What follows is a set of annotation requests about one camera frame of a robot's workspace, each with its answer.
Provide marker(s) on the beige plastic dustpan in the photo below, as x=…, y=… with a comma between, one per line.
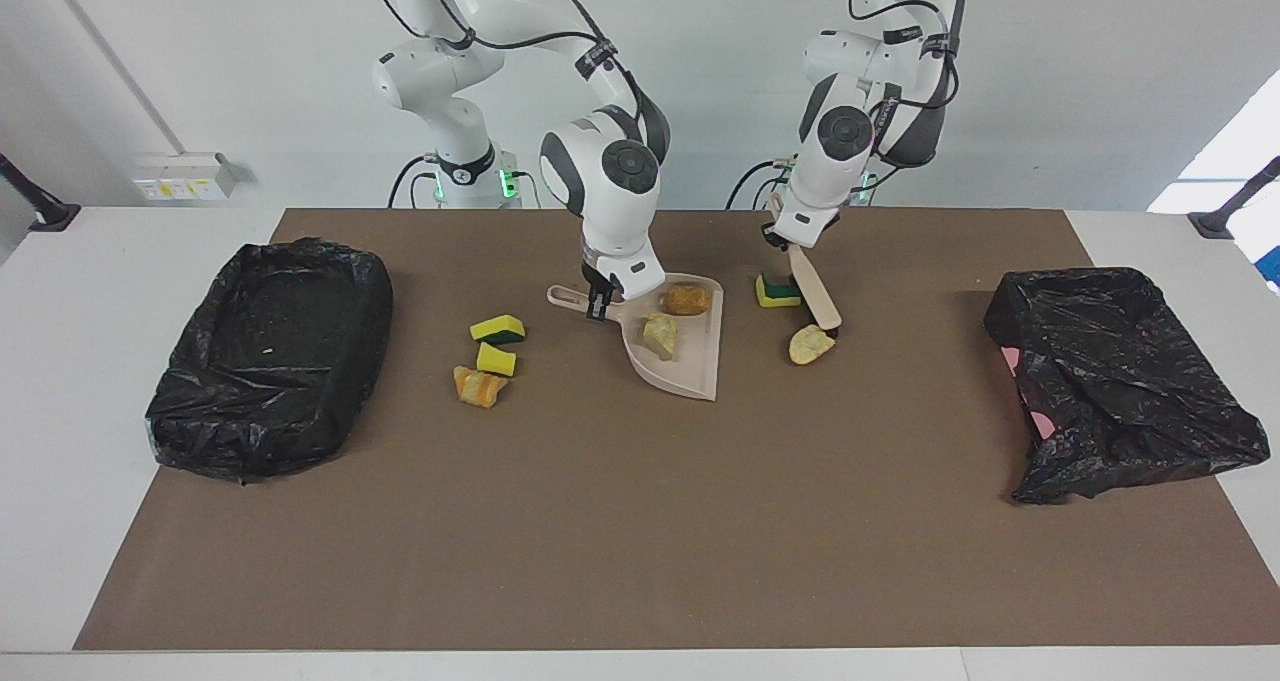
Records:
x=695, y=361

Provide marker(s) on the orange brown foam chunk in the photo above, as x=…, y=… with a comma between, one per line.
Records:
x=686, y=299

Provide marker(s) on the orange yellow sponge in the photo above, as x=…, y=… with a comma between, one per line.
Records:
x=480, y=386

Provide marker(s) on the pale yellow white foam chunk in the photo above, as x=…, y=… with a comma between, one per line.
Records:
x=660, y=336

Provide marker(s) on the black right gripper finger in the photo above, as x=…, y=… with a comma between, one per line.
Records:
x=600, y=311

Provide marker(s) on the white wall socket box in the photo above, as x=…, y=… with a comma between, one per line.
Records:
x=185, y=174

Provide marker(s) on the bin lined with black bag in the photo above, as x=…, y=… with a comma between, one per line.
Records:
x=270, y=361

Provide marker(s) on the small yellow sponge piece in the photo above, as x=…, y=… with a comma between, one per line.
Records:
x=495, y=359

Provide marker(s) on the white wall conduit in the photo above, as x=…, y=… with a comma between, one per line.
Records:
x=150, y=109

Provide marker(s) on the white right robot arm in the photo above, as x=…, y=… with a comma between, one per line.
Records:
x=610, y=211

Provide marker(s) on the pale beige foam piece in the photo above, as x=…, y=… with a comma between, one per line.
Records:
x=810, y=344

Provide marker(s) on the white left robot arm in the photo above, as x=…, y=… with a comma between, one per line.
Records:
x=815, y=201

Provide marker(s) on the brown table mat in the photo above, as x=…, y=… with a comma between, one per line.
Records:
x=640, y=581

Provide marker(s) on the beige brush with black bristles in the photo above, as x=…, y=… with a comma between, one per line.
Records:
x=815, y=291

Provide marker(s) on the yellow green notched sponge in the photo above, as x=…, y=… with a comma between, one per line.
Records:
x=772, y=293

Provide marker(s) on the blue object at edge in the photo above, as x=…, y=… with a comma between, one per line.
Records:
x=1272, y=266

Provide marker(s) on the yellow green wedge sponge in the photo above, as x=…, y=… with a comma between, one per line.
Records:
x=497, y=328

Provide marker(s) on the pink bin under black bag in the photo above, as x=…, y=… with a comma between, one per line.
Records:
x=1110, y=381

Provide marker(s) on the black stand with foot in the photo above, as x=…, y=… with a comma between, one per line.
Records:
x=35, y=206
x=1235, y=206

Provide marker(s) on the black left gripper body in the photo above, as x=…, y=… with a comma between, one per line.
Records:
x=775, y=236

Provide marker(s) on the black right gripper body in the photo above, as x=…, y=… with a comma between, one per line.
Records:
x=600, y=281

